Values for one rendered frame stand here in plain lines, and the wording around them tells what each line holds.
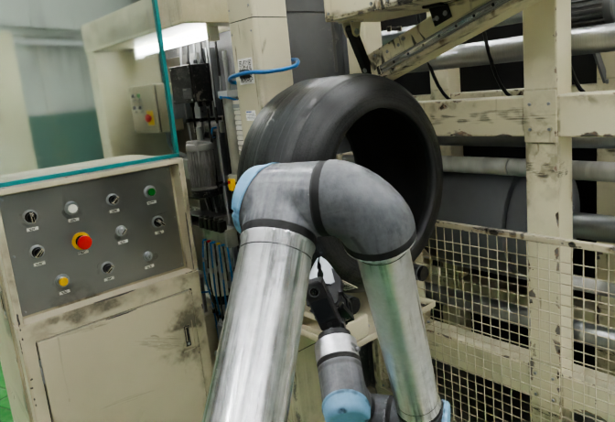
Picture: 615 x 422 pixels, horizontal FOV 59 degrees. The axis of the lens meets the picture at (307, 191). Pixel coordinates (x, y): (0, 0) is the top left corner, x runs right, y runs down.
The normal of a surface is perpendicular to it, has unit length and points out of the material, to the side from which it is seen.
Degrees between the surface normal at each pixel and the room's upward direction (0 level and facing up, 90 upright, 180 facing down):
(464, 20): 90
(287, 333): 75
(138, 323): 90
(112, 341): 90
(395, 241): 100
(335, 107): 52
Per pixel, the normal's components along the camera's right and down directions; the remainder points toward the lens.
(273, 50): 0.65, 0.08
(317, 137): -0.05, -0.26
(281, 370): 0.72, -0.22
